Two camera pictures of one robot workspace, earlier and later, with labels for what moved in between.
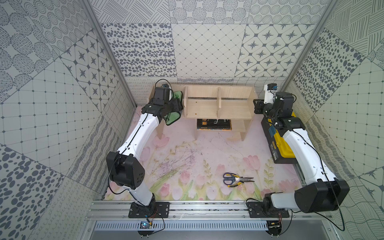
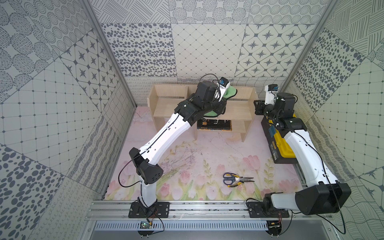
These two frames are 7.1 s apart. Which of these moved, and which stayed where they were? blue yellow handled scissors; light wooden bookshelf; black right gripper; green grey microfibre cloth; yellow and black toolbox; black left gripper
Moved: green grey microfibre cloth; black left gripper
Stayed: yellow and black toolbox; light wooden bookshelf; black right gripper; blue yellow handled scissors
